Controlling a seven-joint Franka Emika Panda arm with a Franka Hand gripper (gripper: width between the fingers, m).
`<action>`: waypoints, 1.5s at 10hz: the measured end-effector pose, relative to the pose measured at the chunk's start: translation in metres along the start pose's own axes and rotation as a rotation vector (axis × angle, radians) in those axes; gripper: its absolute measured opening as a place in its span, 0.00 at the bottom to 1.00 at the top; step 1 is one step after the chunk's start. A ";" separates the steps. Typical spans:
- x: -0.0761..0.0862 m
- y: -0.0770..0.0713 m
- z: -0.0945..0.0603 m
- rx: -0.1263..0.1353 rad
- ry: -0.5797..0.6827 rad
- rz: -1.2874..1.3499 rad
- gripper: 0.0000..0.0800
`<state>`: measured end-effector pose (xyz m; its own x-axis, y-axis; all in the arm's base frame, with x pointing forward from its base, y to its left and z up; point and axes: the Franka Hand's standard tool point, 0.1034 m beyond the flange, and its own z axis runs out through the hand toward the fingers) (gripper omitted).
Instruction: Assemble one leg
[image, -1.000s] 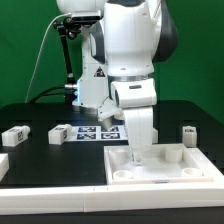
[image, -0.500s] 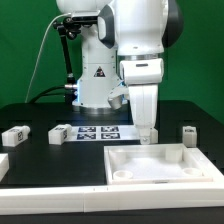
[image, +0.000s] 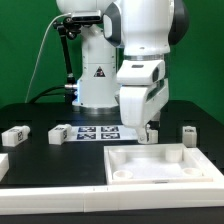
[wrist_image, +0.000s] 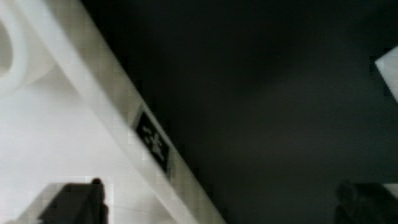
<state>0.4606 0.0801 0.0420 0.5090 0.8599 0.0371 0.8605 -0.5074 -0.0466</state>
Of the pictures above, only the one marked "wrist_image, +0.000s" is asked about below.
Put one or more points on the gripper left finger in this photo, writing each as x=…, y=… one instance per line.
x=77, y=206

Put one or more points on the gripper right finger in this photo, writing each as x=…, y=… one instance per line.
x=366, y=204

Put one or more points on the white square table top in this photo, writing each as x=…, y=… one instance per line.
x=79, y=130

